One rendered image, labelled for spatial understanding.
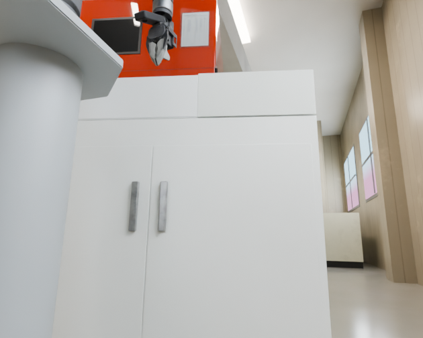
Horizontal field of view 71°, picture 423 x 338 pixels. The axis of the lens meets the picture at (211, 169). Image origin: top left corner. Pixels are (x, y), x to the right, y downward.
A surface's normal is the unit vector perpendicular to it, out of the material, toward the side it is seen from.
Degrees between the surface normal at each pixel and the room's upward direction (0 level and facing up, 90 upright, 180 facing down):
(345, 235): 90
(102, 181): 90
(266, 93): 90
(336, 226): 90
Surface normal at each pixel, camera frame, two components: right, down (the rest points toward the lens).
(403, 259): -0.30, -0.22
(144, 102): -0.09, -0.22
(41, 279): 0.93, -0.07
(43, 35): -0.01, 0.97
